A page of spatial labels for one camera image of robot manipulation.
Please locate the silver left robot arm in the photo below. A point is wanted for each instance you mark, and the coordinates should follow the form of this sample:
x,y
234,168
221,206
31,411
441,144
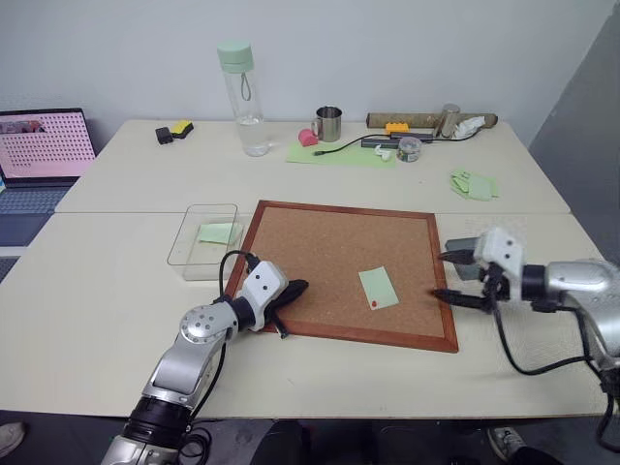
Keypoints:
x,y
194,358

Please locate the crumpled green notes pile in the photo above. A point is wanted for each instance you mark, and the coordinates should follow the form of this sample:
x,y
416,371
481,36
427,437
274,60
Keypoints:
x,y
474,185

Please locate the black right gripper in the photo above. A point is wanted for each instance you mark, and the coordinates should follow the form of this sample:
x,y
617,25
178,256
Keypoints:
x,y
495,286

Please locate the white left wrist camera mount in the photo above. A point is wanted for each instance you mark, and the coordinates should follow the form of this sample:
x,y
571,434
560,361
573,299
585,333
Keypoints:
x,y
264,287

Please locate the wood-framed cork board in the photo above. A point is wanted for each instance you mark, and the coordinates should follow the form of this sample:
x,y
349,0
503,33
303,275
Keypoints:
x,y
329,252

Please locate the pink round object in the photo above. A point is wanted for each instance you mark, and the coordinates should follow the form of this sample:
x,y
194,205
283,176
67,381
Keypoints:
x,y
307,138

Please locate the clear bottle with green lid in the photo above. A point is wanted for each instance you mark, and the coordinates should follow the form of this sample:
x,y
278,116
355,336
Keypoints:
x,y
246,97

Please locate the steel mug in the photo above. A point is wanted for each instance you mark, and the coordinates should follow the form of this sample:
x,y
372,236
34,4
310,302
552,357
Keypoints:
x,y
330,126

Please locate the crumpled white tissue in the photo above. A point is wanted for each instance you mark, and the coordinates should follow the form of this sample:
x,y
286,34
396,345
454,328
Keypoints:
x,y
467,127

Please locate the metal cylinder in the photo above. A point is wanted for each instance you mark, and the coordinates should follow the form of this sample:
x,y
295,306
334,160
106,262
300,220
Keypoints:
x,y
449,118

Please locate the small black block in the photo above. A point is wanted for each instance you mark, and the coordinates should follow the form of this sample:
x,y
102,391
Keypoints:
x,y
164,135

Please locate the small clear pushpin jar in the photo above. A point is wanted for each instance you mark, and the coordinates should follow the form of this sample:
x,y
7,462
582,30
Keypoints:
x,y
408,150

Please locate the gray USB hub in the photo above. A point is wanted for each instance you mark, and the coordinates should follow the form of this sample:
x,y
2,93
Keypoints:
x,y
380,143

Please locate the open laptop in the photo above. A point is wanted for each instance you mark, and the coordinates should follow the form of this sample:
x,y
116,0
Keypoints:
x,y
43,145

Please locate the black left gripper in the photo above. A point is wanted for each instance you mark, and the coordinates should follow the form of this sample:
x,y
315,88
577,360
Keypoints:
x,y
285,301

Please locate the yellow and black sponge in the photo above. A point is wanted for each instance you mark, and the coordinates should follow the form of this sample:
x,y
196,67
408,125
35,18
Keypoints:
x,y
182,129

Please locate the brown cardboard tube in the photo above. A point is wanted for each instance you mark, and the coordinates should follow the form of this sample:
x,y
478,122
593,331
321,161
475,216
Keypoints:
x,y
407,119

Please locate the flat green sticky note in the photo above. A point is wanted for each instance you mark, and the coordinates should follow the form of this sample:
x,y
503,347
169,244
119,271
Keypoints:
x,y
380,286

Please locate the small white plastic piece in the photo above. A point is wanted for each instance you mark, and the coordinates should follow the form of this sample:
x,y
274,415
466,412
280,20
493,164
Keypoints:
x,y
383,153

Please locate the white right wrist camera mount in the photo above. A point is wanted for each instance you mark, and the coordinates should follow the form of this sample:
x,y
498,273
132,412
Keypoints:
x,y
504,249

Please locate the gray and white shoe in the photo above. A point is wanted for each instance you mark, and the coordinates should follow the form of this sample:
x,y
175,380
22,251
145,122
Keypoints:
x,y
505,443

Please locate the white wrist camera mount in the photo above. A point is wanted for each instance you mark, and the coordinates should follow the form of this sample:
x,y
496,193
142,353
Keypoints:
x,y
504,249
264,287

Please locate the clear plastic box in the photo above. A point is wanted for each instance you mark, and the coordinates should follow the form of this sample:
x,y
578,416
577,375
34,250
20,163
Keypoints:
x,y
194,259

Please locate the large green paper sheet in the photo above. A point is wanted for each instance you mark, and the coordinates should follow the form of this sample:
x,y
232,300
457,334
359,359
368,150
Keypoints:
x,y
339,158

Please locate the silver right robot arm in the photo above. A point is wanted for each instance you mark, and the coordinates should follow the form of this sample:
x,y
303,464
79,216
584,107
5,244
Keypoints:
x,y
576,283

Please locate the yellow toy brick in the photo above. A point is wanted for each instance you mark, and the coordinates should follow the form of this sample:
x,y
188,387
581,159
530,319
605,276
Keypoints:
x,y
397,128

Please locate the bent green sticky note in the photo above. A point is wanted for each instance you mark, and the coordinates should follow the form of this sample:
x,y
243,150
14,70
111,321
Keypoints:
x,y
215,233

